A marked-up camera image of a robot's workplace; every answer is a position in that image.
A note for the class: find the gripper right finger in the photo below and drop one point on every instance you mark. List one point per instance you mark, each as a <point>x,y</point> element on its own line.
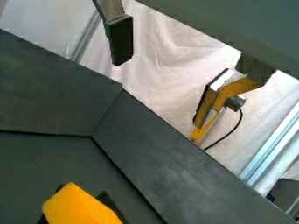
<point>249,76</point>

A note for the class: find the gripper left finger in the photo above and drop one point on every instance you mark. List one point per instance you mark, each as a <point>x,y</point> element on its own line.
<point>119,29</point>

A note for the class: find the yellow rectangular block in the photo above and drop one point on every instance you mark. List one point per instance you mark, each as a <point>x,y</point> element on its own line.
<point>78,207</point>

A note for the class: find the aluminium frame profile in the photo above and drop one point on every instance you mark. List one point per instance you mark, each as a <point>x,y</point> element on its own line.
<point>273,148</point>

